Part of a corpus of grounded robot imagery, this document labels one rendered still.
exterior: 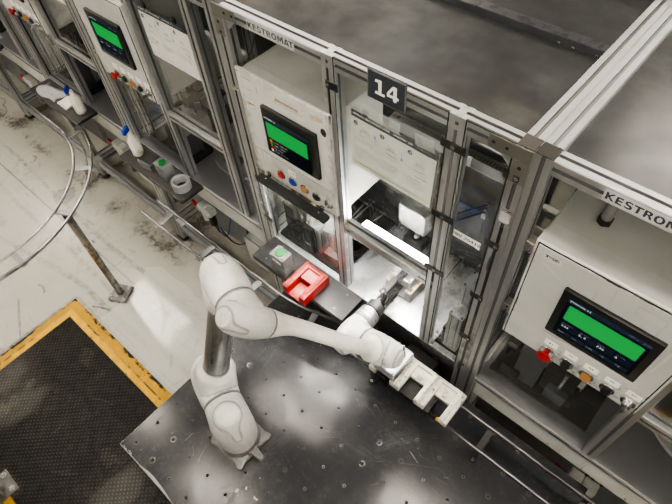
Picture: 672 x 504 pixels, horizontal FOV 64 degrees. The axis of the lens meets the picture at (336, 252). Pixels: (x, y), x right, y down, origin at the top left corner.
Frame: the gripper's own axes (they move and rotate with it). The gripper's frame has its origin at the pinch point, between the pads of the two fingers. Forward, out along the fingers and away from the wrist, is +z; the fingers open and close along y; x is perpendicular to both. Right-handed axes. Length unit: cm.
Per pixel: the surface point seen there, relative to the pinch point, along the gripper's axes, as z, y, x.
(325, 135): -13, 74, 23
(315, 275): -19.5, -5.1, 31.8
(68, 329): -105, -98, 173
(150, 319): -68, -100, 139
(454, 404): -27, -12, -45
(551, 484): -22, -32, -87
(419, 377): -26.5, -11.0, -28.5
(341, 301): -20.6, -9.1, 16.3
